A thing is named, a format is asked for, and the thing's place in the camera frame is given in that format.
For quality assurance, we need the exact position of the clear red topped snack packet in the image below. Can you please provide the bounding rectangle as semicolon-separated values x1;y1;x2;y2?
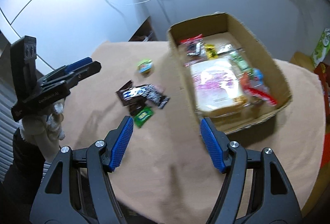
180;35;204;56

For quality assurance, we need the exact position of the person's left forearm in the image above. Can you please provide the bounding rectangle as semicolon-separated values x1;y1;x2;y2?
0;128;51;224

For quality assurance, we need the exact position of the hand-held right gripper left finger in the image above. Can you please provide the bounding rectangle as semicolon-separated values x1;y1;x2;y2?
29;115;134;224

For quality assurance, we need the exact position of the clear wrapped dark snack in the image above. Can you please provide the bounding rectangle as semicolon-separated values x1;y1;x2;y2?
128;102;146;117

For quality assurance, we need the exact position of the large red box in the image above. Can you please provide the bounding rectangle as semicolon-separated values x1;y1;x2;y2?
314;62;330;111

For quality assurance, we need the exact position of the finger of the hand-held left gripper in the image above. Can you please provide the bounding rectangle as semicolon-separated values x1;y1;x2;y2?
68;61;102;85
64;57;94;73

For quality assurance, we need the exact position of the pink bread packet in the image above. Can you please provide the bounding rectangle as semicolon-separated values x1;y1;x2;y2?
189;58;253;117

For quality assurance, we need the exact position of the white cabinet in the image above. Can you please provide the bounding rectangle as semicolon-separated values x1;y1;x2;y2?
0;0;155;70

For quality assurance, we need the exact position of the dark chocolate snack packet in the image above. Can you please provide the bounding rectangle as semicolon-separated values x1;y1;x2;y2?
115;80;155;107

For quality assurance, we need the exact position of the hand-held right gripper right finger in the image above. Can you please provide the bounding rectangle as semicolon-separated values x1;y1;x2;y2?
200;117;303;224

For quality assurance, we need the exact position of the cardboard box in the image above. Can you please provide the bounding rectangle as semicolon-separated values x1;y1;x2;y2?
166;11;293;135

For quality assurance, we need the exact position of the green candy packet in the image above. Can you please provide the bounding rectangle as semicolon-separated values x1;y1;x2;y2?
133;107;155;129

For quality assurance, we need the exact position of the green jelly cup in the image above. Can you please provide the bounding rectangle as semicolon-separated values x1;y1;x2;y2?
136;59;155;76

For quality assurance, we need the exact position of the green white carton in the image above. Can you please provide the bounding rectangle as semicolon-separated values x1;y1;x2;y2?
311;28;330;63

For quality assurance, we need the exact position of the green snack packet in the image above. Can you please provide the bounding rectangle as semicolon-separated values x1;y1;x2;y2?
231;51;252;72

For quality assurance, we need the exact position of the person's left hand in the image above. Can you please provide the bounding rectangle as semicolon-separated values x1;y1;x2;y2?
19;96;70;163

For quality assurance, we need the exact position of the small yellow red candy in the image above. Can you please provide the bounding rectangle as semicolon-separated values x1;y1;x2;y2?
204;44;217;58

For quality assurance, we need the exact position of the dark spotted snack packet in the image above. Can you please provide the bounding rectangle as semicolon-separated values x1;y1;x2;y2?
144;85;171;110

